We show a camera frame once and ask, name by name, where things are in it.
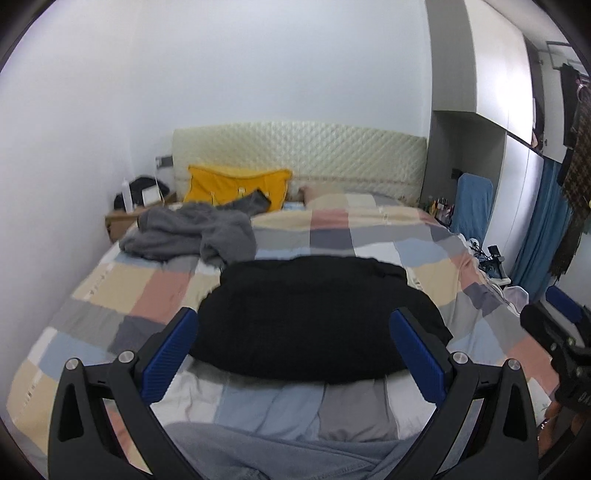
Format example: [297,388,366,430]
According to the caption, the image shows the cream quilted headboard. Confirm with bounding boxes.
[172,122,428,204]

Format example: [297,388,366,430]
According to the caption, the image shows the blue towel on chair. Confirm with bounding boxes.
[450,173,494,241]

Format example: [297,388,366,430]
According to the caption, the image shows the row of small bottles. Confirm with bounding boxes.
[422,196,455,227]

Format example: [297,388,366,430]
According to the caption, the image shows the blue curtain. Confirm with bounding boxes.
[510,157,575,291]

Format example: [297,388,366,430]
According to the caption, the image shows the yellow pillow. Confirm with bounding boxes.
[183,165,293,214]

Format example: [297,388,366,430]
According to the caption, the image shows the grey white wardrobe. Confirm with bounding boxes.
[425,0,591,287]

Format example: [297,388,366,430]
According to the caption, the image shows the black bag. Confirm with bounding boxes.
[115,176,171,208]

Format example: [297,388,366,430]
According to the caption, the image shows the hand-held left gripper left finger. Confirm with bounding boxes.
[46,307,199,480]

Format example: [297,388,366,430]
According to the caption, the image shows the hanging dark clothes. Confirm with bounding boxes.
[549,65,591,282]

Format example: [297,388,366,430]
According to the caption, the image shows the person's grey pants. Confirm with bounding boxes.
[152,422,416,480]

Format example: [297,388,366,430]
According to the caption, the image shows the grey fleece garment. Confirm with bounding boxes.
[119,189,273,269]

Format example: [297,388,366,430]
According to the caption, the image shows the patchwork bed cover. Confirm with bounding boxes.
[4,191,561,480]

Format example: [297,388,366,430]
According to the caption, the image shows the wooden nightstand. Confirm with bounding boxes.
[105,191,178,244]

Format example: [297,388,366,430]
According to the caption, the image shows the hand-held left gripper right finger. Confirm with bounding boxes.
[389,307,541,480]

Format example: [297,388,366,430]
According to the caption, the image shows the white cloth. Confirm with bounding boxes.
[501,286,529,315]

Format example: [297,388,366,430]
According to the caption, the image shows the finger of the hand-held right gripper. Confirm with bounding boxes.
[546,286,591,326]
[520,304,571,358]

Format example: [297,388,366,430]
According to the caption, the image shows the black jacket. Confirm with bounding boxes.
[187,256,453,384]

